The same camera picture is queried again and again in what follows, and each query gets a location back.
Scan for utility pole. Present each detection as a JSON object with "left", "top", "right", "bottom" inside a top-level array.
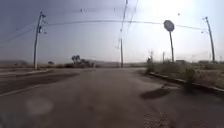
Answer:
[
  {"left": 202, "top": 16, "right": 217, "bottom": 64},
  {"left": 118, "top": 37, "right": 125, "bottom": 69},
  {"left": 32, "top": 11, "right": 48, "bottom": 70}
]

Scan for group of trees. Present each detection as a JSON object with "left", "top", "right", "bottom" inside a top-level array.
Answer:
[{"left": 46, "top": 54, "right": 96, "bottom": 69}]

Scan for grey asphalt road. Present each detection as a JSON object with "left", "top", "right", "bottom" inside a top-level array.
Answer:
[{"left": 0, "top": 67, "right": 224, "bottom": 128}]

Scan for concrete kerb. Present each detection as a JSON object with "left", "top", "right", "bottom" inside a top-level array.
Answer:
[
  {"left": 0, "top": 68, "right": 52, "bottom": 79},
  {"left": 146, "top": 70, "right": 224, "bottom": 95}
]

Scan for dry grass verge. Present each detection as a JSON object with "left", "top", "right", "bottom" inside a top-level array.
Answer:
[
  {"left": 0, "top": 59, "right": 73, "bottom": 73},
  {"left": 145, "top": 59, "right": 224, "bottom": 90}
]

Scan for overhead wires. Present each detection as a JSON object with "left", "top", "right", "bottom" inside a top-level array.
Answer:
[{"left": 0, "top": 0, "right": 214, "bottom": 48}]

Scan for octagonal road sign on post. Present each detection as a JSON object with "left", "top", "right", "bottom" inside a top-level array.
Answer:
[{"left": 163, "top": 19, "right": 176, "bottom": 64}]

